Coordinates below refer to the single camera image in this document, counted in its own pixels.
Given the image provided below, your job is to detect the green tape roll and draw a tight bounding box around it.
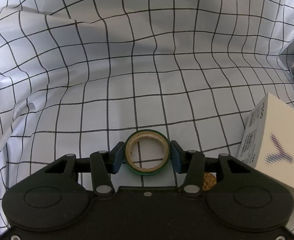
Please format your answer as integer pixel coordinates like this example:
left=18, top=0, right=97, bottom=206
left=123, top=129, right=171, bottom=176

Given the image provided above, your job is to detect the brown leather wallet case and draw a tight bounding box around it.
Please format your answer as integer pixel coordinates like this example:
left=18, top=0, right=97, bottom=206
left=202, top=173, right=217, bottom=191

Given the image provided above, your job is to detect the white rectangular box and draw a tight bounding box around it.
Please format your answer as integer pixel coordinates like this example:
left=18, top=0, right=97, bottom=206
left=237, top=93, right=294, bottom=198

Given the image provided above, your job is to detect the white checkered cloth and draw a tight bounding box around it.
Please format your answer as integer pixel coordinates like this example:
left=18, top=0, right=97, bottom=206
left=0, top=0, right=294, bottom=235

